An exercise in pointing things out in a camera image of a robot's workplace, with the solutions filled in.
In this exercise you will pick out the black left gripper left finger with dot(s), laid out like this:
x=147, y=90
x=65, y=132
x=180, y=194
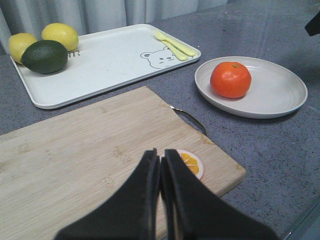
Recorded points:
x=129, y=214

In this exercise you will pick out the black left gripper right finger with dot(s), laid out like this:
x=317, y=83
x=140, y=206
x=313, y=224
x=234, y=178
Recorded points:
x=193, y=212

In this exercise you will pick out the orange mandarin fruit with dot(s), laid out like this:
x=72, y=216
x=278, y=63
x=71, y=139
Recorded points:
x=230, y=80

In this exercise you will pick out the beige round plate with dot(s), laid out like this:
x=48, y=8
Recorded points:
x=274, y=91

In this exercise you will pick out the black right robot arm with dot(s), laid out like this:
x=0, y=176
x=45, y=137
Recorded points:
x=313, y=26

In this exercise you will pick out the white bear print tray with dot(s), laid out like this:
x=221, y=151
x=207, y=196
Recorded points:
x=102, y=62

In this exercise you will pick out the orange slice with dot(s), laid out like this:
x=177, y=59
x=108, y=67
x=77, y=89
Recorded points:
x=193, y=162

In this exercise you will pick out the wooden cutting board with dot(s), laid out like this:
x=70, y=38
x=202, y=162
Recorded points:
x=55, y=171

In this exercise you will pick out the yellow plastic fork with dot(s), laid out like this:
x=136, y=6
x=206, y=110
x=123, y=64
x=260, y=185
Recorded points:
x=179, y=54

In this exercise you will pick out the yellow plastic spoon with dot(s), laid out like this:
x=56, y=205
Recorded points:
x=183, y=48

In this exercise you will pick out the green lime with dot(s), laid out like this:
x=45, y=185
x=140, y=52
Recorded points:
x=45, y=57

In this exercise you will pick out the yellow lemon right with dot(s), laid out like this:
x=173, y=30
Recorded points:
x=62, y=33

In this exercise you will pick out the yellow lemon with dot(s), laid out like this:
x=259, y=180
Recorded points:
x=18, y=43
x=62, y=33

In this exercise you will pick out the yellow lemon left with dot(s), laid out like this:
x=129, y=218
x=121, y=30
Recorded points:
x=18, y=43

